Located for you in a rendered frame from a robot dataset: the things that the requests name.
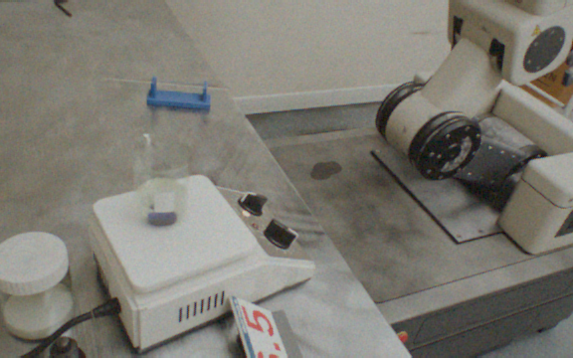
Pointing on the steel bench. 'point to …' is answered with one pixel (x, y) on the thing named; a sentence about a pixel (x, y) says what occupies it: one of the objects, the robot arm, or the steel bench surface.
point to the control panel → (263, 229)
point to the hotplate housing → (189, 292)
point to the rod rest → (178, 98)
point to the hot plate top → (124, 242)
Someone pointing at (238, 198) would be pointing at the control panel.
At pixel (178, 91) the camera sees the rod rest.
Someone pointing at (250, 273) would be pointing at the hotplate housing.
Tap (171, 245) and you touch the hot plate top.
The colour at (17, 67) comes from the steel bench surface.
